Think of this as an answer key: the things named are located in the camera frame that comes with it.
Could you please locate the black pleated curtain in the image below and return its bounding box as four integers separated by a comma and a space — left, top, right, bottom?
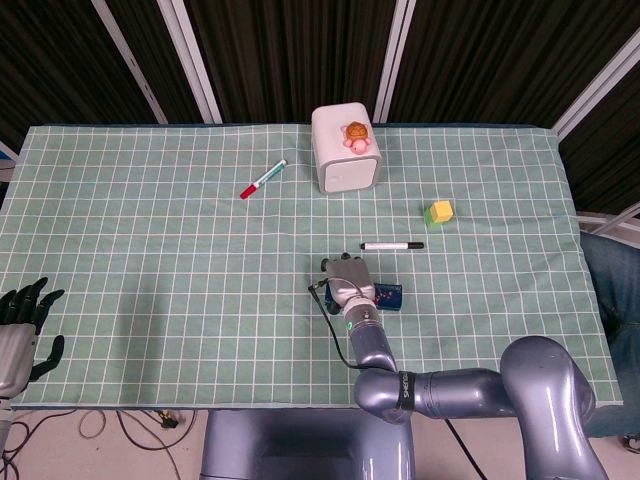
0, 0, 640, 216

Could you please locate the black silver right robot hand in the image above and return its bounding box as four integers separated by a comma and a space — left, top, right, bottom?
319, 252, 378, 314

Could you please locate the green checked tablecloth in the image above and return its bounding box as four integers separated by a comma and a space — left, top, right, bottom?
0, 123, 624, 409

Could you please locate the black floor cable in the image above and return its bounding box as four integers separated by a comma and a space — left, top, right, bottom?
115, 409, 201, 452

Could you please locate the white cube box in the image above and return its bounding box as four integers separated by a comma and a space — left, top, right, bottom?
310, 101, 384, 195

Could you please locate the black capped white marker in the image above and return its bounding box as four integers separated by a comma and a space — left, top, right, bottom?
359, 241, 425, 252

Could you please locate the white aluminium frame post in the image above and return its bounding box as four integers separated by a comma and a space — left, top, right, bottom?
157, 0, 224, 124
554, 29, 640, 141
372, 0, 417, 124
91, 0, 169, 124

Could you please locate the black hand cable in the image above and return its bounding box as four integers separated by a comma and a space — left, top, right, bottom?
308, 281, 486, 480

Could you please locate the blue grey robot torso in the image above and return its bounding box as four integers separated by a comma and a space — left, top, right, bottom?
199, 408, 416, 480

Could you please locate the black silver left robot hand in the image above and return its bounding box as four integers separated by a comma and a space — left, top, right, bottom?
0, 278, 66, 400

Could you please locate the red capped green marker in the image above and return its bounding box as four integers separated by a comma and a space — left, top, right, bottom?
239, 158, 289, 201

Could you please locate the pink turtle toy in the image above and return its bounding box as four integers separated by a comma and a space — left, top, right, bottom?
340, 121, 372, 154

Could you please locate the blue glasses case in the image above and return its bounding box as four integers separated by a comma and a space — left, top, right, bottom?
323, 282, 404, 312

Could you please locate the white aluminium frame rail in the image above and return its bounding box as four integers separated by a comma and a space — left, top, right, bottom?
574, 205, 640, 236

